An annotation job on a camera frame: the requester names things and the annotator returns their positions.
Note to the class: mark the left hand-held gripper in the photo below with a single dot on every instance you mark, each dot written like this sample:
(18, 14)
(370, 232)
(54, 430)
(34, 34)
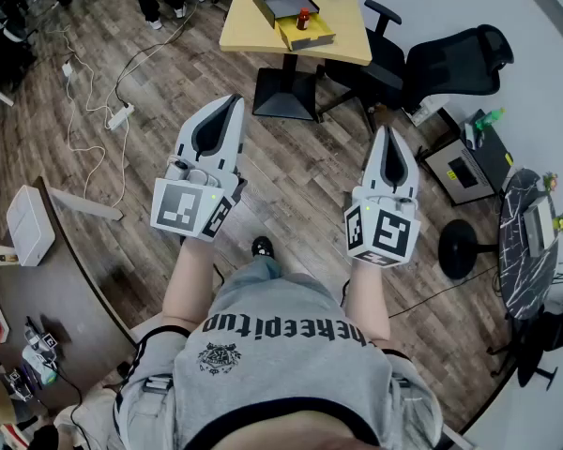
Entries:
(176, 206)

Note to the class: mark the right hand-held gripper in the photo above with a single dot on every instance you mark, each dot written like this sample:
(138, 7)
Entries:
(389, 235)

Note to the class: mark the black tray box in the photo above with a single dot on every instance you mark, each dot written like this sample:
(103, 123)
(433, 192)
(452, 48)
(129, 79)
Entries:
(286, 10)

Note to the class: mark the small red bottle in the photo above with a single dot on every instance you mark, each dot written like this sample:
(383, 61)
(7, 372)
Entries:
(303, 20)

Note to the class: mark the person's right forearm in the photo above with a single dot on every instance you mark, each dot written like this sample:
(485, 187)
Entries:
(368, 303)

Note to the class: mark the person's left forearm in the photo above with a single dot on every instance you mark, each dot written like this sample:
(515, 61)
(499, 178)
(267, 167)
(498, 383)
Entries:
(187, 279)

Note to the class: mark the white rectangular box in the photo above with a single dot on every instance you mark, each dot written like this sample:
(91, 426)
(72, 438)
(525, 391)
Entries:
(539, 228)

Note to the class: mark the white carton under chair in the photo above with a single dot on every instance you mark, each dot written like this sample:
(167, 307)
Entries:
(429, 109)

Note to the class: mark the white power strip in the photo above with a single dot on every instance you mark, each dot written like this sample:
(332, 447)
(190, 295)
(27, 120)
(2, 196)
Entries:
(120, 116)

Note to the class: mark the black and white computer case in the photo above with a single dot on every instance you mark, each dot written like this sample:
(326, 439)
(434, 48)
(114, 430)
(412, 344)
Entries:
(490, 157)

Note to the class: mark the green plastic bottle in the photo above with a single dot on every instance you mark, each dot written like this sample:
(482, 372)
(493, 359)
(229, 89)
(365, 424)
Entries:
(488, 119)

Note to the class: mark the black mesh office chair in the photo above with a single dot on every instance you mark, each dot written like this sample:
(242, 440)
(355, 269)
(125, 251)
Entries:
(450, 70)

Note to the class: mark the person's black shoe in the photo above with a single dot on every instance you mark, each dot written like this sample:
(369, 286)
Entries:
(263, 246)

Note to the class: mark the white desk support bar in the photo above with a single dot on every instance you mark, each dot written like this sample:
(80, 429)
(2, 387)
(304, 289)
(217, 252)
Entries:
(84, 206)

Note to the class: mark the person's denim trouser leg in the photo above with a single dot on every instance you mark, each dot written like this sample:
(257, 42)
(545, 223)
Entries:
(258, 274)

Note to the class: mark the small yellow potted plant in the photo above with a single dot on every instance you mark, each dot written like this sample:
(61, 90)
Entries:
(562, 223)
(550, 182)

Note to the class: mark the white power adapter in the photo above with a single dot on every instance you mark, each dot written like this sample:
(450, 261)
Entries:
(67, 69)

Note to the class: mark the round black marble table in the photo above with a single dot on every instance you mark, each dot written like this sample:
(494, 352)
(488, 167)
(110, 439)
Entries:
(521, 270)

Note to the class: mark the white boxy device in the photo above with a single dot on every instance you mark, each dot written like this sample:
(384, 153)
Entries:
(28, 228)

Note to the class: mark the dark curved desk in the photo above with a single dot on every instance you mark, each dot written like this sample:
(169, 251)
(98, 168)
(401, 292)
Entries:
(70, 298)

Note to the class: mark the person's grey printed shirt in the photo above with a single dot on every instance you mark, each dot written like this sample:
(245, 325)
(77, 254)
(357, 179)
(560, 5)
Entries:
(281, 373)

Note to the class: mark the spare hand-held gripper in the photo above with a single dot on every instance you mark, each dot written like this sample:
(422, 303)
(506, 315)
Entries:
(40, 349)

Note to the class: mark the yellow square pedestal table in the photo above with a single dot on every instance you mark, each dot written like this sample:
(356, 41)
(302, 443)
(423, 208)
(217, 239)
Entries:
(349, 40)

